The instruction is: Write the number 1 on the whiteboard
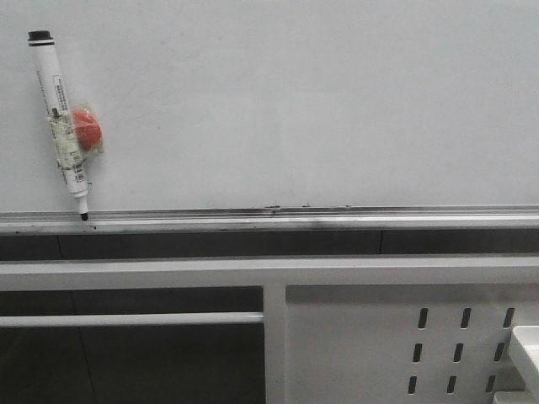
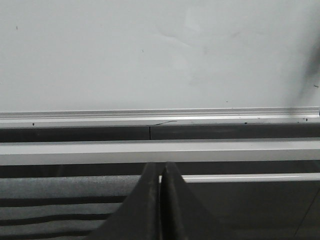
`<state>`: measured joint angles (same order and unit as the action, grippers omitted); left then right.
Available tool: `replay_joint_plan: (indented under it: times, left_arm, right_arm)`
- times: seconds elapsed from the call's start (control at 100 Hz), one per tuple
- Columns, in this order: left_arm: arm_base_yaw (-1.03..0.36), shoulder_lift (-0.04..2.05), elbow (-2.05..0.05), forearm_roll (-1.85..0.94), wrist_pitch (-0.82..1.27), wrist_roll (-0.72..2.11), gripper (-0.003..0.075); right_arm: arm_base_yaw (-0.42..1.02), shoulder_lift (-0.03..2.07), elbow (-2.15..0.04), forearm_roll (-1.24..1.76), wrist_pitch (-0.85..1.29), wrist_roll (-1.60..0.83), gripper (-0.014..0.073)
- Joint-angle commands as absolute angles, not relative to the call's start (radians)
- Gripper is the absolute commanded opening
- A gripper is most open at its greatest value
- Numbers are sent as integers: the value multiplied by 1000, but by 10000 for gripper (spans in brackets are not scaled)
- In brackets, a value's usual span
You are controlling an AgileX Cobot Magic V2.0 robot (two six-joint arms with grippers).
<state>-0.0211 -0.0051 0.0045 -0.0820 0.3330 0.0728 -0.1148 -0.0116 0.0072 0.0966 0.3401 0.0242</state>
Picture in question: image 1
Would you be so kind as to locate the red round magnet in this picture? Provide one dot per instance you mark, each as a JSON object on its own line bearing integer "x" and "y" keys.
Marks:
{"x": 88, "y": 130}

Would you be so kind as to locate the white whiteboard marker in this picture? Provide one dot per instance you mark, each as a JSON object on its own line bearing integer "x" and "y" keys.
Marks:
{"x": 69, "y": 154}

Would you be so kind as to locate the white whiteboard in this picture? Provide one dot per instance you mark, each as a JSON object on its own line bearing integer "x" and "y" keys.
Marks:
{"x": 252, "y": 104}

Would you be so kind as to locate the white perforated metal panel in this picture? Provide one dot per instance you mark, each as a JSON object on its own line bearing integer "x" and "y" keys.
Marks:
{"x": 404, "y": 343}

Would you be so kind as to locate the white plastic bin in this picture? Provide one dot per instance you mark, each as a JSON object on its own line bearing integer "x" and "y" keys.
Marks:
{"x": 523, "y": 352}

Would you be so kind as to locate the white metal rack frame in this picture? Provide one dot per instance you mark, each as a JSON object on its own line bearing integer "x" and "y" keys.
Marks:
{"x": 273, "y": 275}

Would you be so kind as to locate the aluminium whiteboard tray rail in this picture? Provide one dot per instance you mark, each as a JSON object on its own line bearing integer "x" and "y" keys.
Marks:
{"x": 272, "y": 219}

